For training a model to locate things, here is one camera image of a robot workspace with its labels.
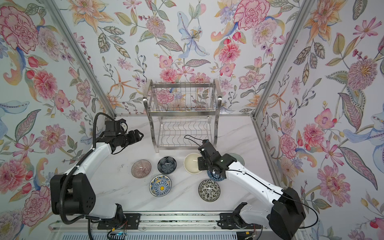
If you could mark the dark petal pattern bowl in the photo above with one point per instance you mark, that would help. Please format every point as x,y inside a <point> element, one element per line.
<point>167,165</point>

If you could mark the stainless steel dish rack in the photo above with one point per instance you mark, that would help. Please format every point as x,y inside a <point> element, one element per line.
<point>183,114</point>

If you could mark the pink striped bowl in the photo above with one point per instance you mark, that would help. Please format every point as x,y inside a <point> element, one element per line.
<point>141,169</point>

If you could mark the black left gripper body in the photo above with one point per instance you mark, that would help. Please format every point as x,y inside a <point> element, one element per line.
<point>123,140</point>

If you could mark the black white floral bowl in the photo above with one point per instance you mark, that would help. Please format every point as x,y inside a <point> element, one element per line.
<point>209,190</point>

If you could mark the blue geometric red bowl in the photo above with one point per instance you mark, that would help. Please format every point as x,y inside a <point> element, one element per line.
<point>215,176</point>

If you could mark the cream white bowl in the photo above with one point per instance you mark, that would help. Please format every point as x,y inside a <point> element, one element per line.
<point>191,163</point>

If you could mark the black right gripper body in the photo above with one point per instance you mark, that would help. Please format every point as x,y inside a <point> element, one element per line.
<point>203,165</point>

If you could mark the blue yellow patterned bowl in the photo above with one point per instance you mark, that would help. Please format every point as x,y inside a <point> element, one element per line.
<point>160,185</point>

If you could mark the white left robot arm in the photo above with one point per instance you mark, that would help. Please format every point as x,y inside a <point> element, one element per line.
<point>72,195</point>

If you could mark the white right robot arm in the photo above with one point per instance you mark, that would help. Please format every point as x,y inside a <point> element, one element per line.
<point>281,209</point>

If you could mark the pale green bowl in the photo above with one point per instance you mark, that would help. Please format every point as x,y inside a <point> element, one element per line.
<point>238,158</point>

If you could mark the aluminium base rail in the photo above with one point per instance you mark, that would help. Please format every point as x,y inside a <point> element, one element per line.
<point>205,221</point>

